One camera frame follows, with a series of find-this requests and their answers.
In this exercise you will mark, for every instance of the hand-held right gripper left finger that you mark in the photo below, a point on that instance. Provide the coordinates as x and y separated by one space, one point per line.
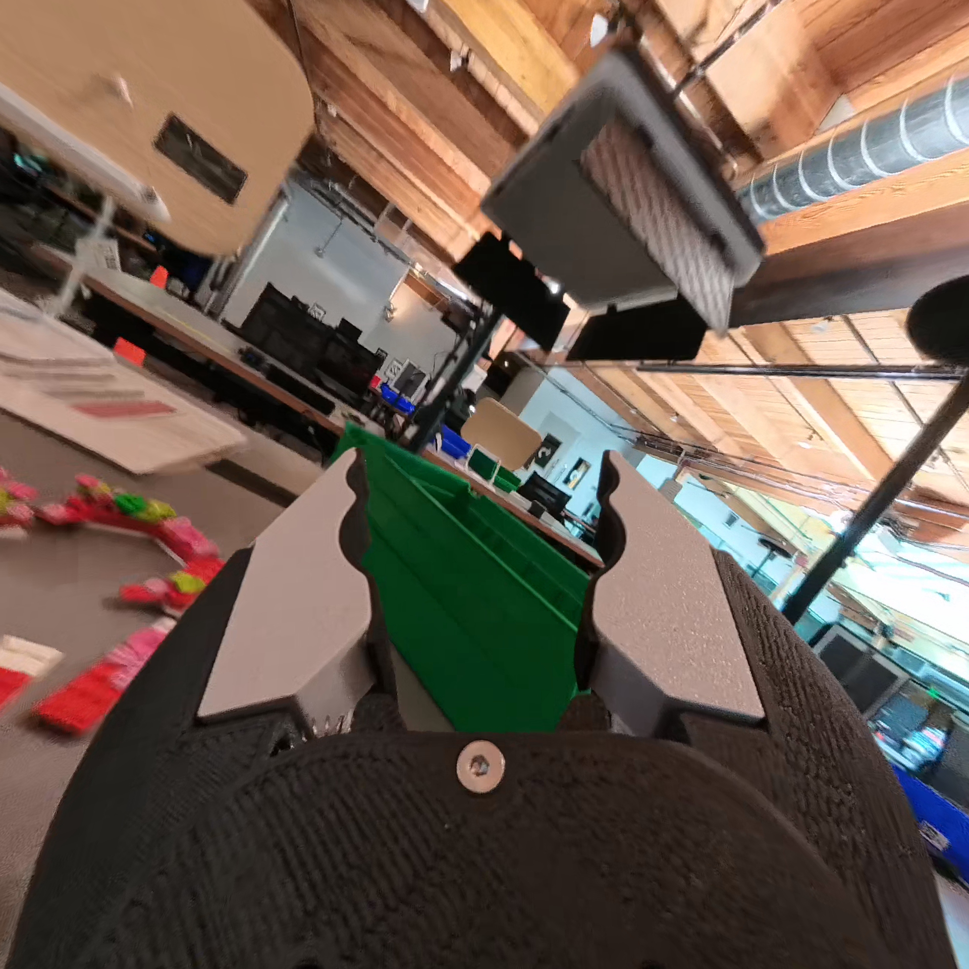
295 605

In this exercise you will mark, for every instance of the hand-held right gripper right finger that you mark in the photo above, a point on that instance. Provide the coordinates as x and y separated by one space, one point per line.
666 628

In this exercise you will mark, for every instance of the red pink lego heart assembly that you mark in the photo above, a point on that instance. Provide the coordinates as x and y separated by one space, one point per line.
113 515

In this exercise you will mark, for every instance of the red lego plate section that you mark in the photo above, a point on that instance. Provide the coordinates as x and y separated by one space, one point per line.
83 693

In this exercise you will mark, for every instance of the white red lego piece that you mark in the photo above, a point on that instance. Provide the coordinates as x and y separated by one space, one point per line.
19 666

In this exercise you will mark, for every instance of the green plastic bin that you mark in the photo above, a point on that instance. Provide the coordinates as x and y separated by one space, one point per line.
469 605

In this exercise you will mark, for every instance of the black monitor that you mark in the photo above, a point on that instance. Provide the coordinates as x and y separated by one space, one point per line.
859 670

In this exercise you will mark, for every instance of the small green bin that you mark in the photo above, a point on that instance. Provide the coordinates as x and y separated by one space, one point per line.
492 469

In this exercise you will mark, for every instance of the black slanted pole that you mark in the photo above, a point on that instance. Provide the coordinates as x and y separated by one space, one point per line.
870 507

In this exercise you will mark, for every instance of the small rounded wooden board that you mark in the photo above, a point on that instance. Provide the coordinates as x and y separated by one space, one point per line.
499 435

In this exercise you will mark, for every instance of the clear plastic bag with papers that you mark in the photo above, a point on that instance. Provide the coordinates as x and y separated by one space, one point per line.
113 424

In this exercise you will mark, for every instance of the row of dark monitors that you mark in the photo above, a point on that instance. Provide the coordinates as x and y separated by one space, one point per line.
303 341

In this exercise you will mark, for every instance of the black tripod pole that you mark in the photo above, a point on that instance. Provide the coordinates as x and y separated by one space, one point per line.
454 378

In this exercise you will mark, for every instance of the long workbench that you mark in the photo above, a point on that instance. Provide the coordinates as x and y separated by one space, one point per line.
212 341

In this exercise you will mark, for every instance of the black horizontal rod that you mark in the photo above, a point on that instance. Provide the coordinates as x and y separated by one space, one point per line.
795 371

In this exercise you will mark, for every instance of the black hanging panel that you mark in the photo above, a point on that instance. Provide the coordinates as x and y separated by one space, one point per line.
643 333
515 291

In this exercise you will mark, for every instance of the blue storage bin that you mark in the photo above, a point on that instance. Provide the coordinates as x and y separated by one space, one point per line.
935 825

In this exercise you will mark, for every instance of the black round lamp head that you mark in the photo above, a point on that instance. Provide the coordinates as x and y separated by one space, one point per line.
942 322

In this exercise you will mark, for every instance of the grey overhead light panel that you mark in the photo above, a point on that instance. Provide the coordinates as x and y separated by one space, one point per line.
575 219

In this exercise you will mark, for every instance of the white camera stand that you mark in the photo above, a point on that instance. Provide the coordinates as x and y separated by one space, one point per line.
83 163

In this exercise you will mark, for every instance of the silver ventilation duct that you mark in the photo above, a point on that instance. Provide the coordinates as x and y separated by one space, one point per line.
855 151

